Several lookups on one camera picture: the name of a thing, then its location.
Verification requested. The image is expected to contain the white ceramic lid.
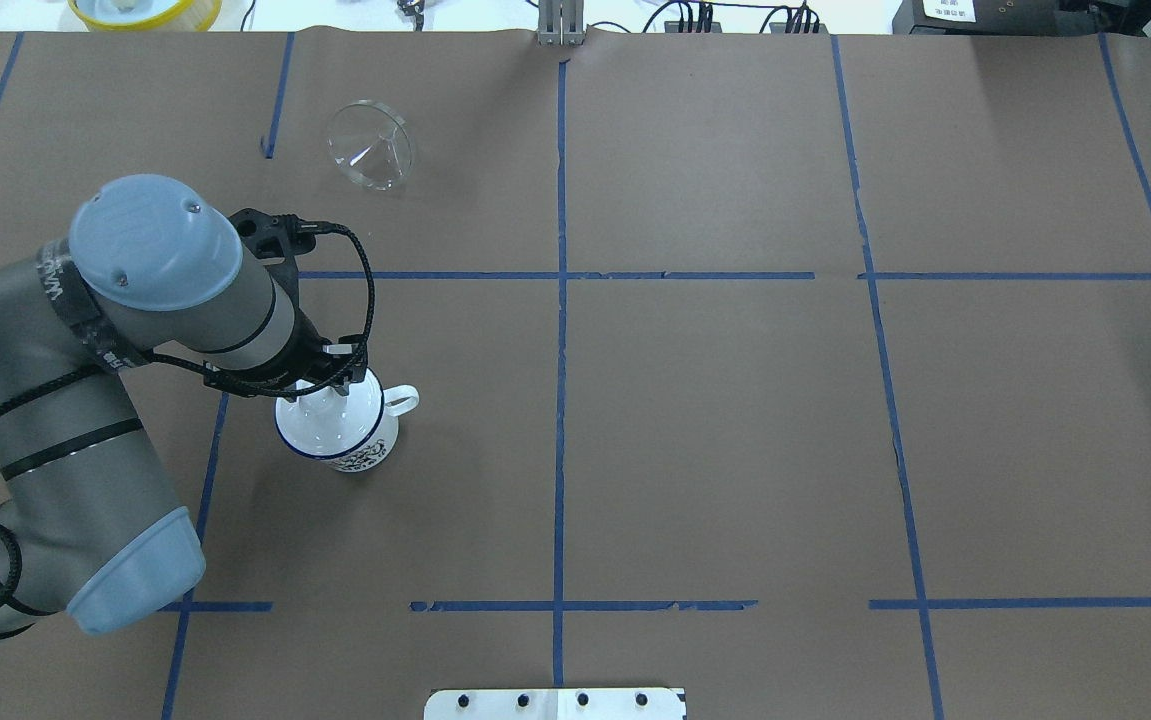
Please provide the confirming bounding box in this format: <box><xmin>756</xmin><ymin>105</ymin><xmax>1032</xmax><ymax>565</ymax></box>
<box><xmin>274</xmin><ymin>372</ymin><xmax>383</xmax><ymax>461</ymax></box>

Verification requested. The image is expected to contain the clear plastic funnel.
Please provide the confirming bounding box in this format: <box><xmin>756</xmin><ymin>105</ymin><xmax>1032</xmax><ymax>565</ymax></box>
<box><xmin>325</xmin><ymin>100</ymin><xmax>416</xmax><ymax>191</ymax></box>

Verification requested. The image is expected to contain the white enamel mug blue rim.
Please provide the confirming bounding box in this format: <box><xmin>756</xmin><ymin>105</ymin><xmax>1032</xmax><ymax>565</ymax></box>
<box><xmin>274</xmin><ymin>370</ymin><xmax>420</xmax><ymax>473</ymax></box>

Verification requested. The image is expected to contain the yellow tape roll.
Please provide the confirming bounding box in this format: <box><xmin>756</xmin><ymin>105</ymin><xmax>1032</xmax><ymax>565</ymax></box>
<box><xmin>67</xmin><ymin>1</ymin><xmax>223</xmax><ymax>33</ymax></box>

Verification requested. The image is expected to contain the black computer box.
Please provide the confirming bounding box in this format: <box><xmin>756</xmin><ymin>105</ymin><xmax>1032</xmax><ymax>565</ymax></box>
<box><xmin>891</xmin><ymin>1</ymin><xmax>1060</xmax><ymax>37</ymax></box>

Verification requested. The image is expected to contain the aluminium frame post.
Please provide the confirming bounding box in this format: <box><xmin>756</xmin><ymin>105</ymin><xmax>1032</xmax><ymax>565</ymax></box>
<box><xmin>533</xmin><ymin>0</ymin><xmax>587</xmax><ymax>47</ymax></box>

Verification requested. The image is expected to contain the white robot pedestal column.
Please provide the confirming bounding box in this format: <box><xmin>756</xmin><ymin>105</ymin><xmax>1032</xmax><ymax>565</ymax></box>
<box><xmin>424</xmin><ymin>685</ymin><xmax>688</xmax><ymax>719</ymax></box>

